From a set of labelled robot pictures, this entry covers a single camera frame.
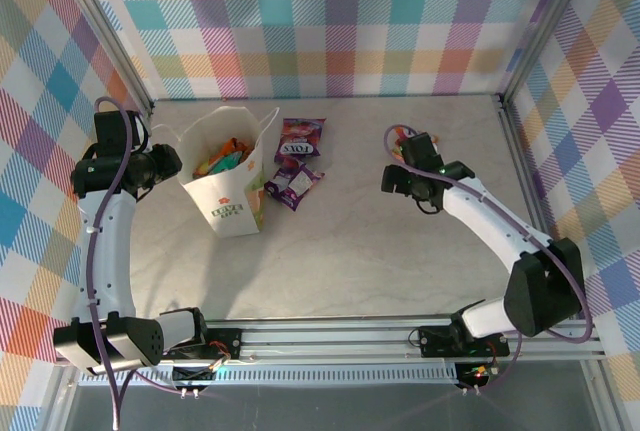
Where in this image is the teal snack packet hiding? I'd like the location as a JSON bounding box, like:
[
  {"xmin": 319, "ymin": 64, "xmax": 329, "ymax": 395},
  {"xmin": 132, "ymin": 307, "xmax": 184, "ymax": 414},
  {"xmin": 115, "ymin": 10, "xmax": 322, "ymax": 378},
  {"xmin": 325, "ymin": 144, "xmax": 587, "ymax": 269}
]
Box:
[{"xmin": 209, "ymin": 153, "xmax": 246, "ymax": 175}]

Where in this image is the orange Fox's candy bag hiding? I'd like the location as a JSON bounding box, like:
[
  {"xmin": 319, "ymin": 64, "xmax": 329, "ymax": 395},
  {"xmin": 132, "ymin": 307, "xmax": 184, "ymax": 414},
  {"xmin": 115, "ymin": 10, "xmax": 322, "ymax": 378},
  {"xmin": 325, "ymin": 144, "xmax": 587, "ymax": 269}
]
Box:
[{"xmin": 214, "ymin": 136, "xmax": 254, "ymax": 160}]

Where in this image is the white paper bag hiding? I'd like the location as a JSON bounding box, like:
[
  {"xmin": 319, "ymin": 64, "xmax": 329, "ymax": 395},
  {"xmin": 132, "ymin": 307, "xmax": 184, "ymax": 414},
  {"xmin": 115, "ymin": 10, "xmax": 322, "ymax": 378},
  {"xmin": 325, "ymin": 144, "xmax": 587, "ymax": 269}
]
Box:
[{"xmin": 152, "ymin": 105, "xmax": 281, "ymax": 238}]

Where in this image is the purple packet with white label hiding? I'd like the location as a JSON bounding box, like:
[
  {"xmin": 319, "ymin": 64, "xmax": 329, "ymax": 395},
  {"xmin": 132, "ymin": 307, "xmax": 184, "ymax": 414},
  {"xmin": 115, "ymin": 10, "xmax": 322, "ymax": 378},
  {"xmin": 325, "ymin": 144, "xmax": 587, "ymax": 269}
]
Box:
[{"xmin": 264, "ymin": 159, "xmax": 325, "ymax": 212}]

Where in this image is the purple Fox's candy bag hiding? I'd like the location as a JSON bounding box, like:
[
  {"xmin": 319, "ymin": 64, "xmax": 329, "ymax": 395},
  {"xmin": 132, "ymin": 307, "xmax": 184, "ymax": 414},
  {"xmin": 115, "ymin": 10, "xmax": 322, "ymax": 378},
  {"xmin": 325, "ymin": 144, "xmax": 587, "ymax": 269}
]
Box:
[{"xmin": 273, "ymin": 117, "xmax": 327, "ymax": 165}]

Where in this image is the right controller board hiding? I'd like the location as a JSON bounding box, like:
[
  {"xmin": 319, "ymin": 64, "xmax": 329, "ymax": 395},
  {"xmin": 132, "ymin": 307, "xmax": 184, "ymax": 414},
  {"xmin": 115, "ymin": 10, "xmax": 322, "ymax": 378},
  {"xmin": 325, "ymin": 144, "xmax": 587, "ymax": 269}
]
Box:
[{"xmin": 455, "ymin": 361, "xmax": 503, "ymax": 396}]

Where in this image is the controller board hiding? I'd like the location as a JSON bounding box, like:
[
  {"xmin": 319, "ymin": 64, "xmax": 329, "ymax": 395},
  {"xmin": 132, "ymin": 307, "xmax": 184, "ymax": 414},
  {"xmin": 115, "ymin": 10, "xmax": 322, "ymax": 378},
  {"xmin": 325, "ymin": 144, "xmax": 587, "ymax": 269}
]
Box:
[
  {"xmin": 455, "ymin": 361, "xmax": 503, "ymax": 396},
  {"xmin": 171, "ymin": 364, "xmax": 220, "ymax": 399}
]

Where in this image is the left controller board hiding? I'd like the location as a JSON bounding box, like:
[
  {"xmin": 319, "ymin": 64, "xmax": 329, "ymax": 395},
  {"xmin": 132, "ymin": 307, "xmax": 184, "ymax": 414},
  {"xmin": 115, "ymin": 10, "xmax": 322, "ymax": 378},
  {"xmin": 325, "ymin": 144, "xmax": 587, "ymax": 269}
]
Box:
[{"xmin": 171, "ymin": 364, "xmax": 220, "ymax": 399}]

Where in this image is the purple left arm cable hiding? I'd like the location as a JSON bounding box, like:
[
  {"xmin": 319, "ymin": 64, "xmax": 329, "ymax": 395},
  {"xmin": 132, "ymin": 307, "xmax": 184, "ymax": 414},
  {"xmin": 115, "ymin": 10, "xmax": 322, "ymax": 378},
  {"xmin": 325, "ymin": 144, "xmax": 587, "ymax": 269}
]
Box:
[{"xmin": 85, "ymin": 96, "xmax": 211, "ymax": 431}]

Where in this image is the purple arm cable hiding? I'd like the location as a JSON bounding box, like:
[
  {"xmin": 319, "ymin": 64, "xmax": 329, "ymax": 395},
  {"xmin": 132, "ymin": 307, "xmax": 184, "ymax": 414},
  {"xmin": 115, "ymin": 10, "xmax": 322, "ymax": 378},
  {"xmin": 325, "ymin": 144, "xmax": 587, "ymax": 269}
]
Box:
[
  {"xmin": 85, "ymin": 96, "xmax": 211, "ymax": 431},
  {"xmin": 382, "ymin": 123, "xmax": 596, "ymax": 396}
]

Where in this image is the aluminium table side rail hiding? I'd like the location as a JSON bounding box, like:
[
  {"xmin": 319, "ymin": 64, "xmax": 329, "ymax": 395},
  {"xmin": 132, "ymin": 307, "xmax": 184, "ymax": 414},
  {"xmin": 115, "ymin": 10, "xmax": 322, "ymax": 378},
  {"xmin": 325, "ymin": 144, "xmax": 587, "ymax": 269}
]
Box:
[{"xmin": 497, "ymin": 94, "xmax": 621, "ymax": 431}]

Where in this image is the aluminium frame post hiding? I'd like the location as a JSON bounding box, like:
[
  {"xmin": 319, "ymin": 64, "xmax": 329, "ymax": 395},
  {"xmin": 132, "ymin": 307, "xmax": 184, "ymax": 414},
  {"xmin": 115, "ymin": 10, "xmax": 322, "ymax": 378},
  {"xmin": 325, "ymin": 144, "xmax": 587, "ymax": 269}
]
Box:
[
  {"xmin": 497, "ymin": 0, "xmax": 601, "ymax": 107},
  {"xmin": 52, "ymin": 0, "xmax": 154, "ymax": 120}
]

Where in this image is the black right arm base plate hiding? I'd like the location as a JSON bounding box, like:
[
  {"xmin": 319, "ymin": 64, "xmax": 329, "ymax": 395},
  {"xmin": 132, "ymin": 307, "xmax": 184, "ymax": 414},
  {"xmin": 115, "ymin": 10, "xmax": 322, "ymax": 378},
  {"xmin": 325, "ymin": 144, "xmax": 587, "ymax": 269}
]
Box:
[{"xmin": 418, "ymin": 324, "xmax": 511, "ymax": 358}]

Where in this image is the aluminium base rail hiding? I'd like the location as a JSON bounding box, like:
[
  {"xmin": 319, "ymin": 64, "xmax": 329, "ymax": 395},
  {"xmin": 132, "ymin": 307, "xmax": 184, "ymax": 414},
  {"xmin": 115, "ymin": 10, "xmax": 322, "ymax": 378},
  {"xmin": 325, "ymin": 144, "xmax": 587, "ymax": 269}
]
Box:
[{"xmin": 54, "ymin": 314, "xmax": 606, "ymax": 367}]

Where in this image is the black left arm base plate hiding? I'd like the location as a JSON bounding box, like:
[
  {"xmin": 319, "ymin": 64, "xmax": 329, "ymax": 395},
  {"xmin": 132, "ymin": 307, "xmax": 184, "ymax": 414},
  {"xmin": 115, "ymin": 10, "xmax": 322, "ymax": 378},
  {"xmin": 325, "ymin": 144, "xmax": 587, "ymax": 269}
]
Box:
[{"xmin": 152, "ymin": 328, "xmax": 244, "ymax": 360}]

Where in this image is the slotted grey cable duct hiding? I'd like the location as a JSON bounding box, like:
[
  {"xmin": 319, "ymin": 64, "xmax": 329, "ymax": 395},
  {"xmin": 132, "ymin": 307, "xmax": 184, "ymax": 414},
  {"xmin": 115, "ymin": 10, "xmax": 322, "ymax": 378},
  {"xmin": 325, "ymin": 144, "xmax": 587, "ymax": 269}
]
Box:
[{"xmin": 79, "ymin": 364, "xmax": 464, "ymax": 388}]

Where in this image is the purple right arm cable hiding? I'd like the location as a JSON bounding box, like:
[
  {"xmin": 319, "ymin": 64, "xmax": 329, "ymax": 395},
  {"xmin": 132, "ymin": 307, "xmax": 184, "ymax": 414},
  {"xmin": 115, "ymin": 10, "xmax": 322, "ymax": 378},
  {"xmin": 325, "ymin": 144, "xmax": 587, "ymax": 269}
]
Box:
[{"xmin": 382, "ymin": 123, "xmax": 596, "ymax": 396}]

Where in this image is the aluminium frame leg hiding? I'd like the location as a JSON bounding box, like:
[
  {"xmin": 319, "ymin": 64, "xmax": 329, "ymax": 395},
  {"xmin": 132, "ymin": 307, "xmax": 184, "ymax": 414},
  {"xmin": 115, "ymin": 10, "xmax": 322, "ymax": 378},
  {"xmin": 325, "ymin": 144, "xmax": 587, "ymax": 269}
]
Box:
[{"xmin": 39, "ymin": 363, "xmax": 81, "ymax": 431}]

